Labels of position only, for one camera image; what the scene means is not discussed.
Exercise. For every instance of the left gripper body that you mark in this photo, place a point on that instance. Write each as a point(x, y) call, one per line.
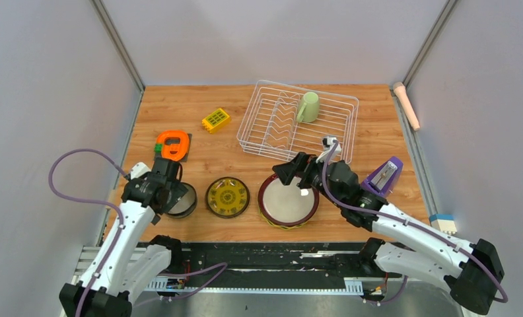
point(177, 190)

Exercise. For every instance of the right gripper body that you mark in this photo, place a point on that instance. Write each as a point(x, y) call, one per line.
point(315, 171)

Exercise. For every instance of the dark blue bowl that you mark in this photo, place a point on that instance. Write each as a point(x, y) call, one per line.
point(186, 205)

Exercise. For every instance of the brown-rimmed white plate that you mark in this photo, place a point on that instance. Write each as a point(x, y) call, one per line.
point(285, 205)

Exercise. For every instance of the yellow dotted plate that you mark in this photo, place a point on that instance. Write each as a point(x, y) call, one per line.
point(282, 227)

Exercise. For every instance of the black plate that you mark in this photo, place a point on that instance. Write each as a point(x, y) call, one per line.
point(246, 205)

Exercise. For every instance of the yellow patterned black-rimmed plate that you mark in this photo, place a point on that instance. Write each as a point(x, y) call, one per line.
point(228, 197)

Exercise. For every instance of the light green mug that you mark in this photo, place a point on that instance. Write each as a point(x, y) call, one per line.
point(308, 107)

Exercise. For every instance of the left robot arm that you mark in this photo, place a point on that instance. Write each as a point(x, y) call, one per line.
point(111, 284)

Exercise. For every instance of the purple metronome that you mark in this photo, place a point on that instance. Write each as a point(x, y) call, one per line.
point(383, 180)

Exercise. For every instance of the orange toy on grey base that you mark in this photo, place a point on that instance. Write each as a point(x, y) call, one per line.
point(173, 145)

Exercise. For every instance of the yellow toy brick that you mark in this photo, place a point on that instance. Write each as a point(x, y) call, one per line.
point(216, 121)

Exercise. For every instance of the blue and white toy brick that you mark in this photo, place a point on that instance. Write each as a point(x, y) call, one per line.
point(444, 223)

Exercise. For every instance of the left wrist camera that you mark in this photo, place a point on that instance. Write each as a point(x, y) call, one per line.
point(138, 170)

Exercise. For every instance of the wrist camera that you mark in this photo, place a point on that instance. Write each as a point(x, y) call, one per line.
point(138, 170)
point(332, 148)

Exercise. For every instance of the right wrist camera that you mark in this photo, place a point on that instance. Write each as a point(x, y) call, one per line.
point(332, 148)

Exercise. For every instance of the white wire dish rack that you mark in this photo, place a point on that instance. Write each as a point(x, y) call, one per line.
point(270, 128)

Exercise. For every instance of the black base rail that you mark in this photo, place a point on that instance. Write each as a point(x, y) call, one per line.
point(279, 265)

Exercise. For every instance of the beige cylinder handle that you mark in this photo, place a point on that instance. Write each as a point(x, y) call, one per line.
point(400, 91)

